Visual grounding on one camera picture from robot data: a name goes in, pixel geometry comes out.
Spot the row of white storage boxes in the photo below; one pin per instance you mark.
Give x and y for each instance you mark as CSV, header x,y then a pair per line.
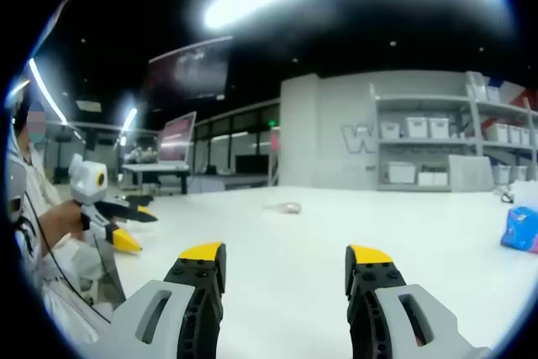
x,y
437,128

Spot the white plastic bag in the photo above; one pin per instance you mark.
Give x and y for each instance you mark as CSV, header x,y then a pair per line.
x,y
525,194

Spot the ceiling light strip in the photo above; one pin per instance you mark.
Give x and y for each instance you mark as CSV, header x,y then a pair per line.
x,y
129,119
46,88

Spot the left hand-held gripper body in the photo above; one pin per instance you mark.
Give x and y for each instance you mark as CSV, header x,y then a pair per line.
x,y
86,180

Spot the standing pink display screen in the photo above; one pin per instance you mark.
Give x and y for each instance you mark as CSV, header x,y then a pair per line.
x,y
176,138

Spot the person's left hand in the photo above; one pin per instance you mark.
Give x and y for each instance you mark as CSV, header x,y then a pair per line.
x,y
69,216

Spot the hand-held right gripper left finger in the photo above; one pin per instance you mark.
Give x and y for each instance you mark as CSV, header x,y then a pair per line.
x,y
143,304

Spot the grey cabinet box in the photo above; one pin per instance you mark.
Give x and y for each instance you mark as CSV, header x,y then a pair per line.
x,y
468,174

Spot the grey shelf unit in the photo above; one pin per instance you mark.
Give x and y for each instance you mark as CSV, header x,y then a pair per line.
x,y
420,140

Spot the person's white shirt torso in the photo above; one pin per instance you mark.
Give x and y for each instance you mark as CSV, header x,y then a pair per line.
x,y
71,275

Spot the grey chest device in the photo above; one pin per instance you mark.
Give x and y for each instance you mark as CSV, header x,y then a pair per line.
x,y
14,195

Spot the blue plastic packet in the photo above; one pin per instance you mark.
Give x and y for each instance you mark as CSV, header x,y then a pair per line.
x,y
521,228

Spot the grey work table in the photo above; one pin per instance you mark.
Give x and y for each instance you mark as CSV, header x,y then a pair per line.
x,y
157,172

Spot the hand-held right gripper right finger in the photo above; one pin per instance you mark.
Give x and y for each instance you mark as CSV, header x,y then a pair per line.
x,y
428,308

